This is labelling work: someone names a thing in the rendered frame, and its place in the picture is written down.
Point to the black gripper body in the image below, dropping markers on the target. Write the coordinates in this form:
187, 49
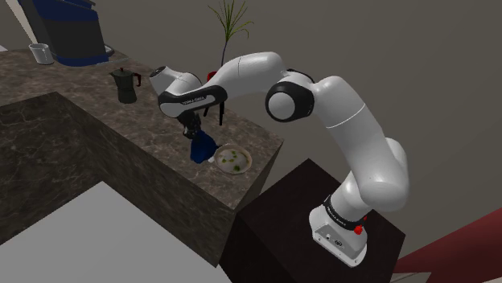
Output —
191, 124

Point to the blue cup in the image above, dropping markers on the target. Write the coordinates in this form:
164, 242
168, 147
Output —
201, 147

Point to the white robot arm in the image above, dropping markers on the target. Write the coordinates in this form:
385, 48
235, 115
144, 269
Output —
353, 129

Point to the bowl with green pieces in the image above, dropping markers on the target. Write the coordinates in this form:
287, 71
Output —
233, 158

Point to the dark moka pot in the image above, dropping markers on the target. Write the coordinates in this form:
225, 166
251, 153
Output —
126, 87

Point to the potted plant on black stand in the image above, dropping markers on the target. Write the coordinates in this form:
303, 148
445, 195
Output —
227, 23

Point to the dark robot stand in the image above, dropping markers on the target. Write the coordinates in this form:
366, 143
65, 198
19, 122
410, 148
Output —
282, 231

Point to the blue and black coffee machine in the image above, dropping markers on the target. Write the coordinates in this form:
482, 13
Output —
70, 31

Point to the white cup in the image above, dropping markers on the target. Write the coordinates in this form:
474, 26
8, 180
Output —
40, 53

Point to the red furniture piece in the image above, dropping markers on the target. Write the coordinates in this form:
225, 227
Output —
459, 251

